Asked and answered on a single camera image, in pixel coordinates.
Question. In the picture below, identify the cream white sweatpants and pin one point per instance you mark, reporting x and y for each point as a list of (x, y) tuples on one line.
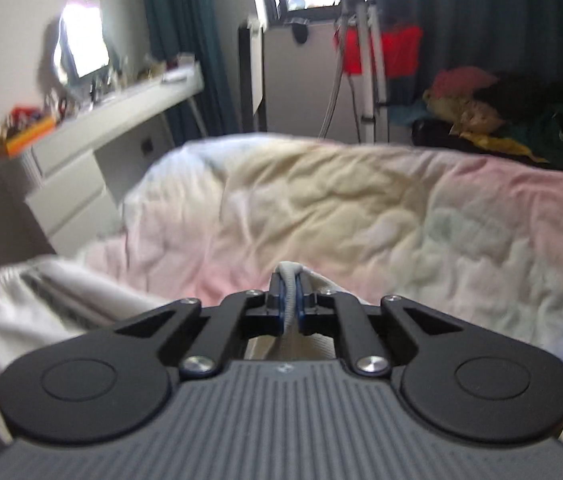
[(47, 300)]

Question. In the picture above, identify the vanity mirror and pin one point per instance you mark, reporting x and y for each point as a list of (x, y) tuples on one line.
[(81, 48)]

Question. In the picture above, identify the blue curtain left panel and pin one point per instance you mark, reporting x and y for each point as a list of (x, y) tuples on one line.
[(190, 26)]

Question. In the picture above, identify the black white standing panel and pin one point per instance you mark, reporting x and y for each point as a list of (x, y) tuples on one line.
[(250, 36)]

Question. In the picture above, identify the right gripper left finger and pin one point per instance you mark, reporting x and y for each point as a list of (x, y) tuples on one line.
[(239, 317)]

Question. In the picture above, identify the white vanity desk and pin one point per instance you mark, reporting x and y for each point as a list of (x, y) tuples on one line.
[(69, 184)]

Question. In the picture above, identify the red cloth on steamer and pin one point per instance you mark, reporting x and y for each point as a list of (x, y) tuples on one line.
[(400, 48)]

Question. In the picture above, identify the garment steamer stand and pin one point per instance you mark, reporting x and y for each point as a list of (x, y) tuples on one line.
[(373, 117)]

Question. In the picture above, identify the pastel pink bed sheet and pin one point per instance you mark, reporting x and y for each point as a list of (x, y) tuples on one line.
[(478, 237)]

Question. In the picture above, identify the orange tray on desk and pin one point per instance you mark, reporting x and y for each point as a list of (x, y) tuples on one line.
[(22, 126)]

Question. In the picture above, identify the pile of assorted clothes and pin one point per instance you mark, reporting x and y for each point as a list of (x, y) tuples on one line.
[(515, 116)]

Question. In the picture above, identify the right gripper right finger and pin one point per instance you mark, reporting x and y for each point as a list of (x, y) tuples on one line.
[(347, 321)]

